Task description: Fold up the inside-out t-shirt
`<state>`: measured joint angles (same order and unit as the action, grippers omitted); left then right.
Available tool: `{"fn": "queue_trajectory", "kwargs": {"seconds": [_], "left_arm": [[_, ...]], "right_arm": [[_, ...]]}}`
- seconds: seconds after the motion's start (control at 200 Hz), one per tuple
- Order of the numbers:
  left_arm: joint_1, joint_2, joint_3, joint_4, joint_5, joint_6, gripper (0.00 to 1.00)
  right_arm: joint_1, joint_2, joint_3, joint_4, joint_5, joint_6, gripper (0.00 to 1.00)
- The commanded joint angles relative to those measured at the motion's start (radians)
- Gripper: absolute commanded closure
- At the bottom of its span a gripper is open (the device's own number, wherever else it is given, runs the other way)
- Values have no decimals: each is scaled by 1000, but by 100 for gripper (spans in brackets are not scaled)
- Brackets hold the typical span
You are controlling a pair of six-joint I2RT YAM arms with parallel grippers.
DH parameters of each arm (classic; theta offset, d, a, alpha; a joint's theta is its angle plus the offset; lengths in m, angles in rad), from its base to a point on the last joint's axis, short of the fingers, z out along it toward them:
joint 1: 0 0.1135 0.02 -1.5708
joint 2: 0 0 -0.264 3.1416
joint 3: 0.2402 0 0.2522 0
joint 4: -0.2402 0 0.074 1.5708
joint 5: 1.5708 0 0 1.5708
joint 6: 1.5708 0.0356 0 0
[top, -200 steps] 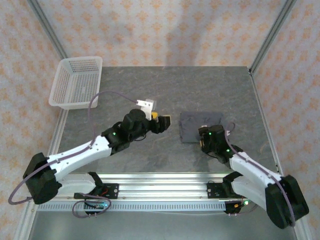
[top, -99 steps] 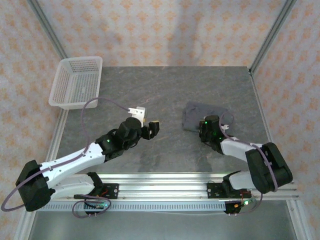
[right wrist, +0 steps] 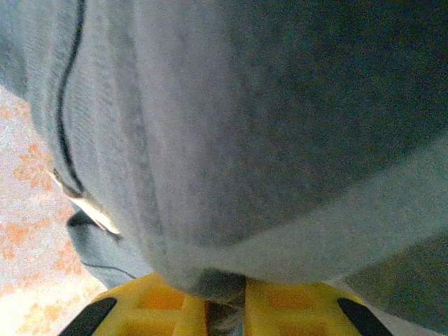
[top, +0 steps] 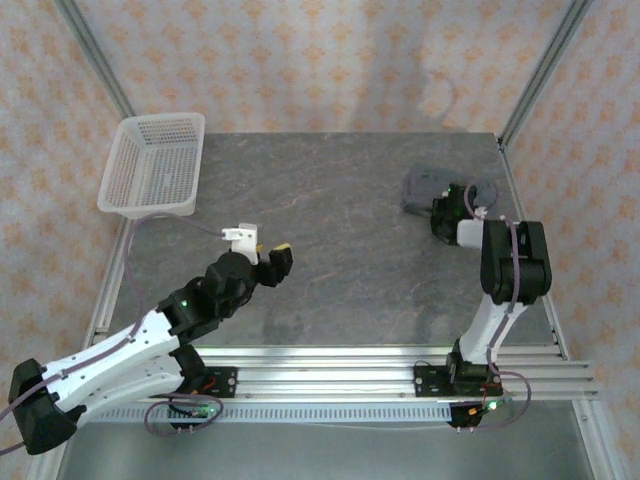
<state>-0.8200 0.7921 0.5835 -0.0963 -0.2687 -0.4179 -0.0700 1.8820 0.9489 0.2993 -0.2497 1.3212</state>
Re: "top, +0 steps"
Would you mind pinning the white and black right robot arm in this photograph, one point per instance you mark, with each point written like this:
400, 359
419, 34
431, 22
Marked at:
515, 260

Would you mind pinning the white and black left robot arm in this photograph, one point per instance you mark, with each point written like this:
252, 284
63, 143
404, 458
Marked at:
110, 345

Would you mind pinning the small green circuit board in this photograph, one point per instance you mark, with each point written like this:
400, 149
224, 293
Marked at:
200, 412
475, 412

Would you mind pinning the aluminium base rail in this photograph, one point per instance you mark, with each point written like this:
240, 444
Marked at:
320, 375

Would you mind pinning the aluminium table side frame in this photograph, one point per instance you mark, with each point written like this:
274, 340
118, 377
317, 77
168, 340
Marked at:
602, 450

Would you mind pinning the white perforated plastic basket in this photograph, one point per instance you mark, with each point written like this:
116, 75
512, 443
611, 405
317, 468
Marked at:
150, 160

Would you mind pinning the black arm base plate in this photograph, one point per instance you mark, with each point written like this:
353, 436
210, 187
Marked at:
227, 380
427, 382

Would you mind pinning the aluminium frame post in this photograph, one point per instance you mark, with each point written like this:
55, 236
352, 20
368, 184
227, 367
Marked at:
95, 55
546, 70

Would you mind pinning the orange patterned white backdrop curtain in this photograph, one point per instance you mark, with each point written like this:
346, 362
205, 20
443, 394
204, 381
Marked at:
320, 60

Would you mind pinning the grey-blue t-shirt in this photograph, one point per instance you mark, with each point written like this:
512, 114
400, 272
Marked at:
422, 190

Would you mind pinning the grey metal lower panel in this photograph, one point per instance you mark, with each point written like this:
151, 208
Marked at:
320, 455

